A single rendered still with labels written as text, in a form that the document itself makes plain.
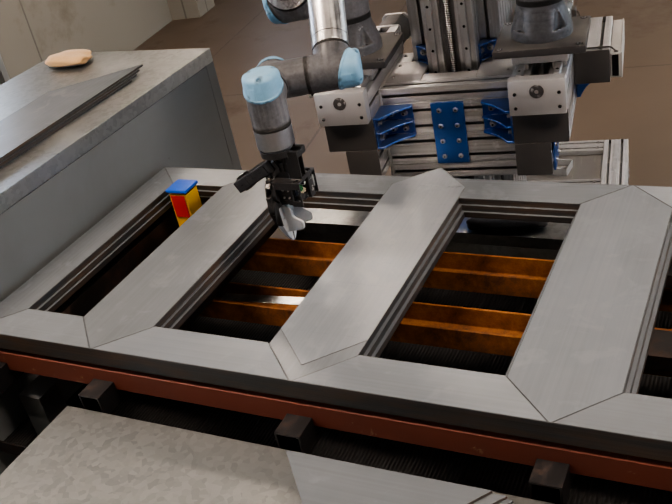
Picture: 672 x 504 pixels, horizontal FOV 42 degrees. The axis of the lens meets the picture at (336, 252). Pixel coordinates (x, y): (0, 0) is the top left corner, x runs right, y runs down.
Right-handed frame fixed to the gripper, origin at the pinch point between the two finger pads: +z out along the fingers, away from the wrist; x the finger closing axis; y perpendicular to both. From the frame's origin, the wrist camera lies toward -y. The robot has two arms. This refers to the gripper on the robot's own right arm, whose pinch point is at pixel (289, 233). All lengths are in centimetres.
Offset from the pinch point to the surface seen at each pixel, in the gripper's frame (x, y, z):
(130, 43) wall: 371, -351, 86
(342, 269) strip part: -3.1, 12.6, 5.8
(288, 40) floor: 381, -222, 91
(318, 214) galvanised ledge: 46, -20, 23
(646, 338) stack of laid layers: -11, 72, 8
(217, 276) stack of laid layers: -6.2, -16.7, 8.5
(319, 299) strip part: -13.7, 12.5, 5.8
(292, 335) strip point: -25.3, 12.5, 5.8
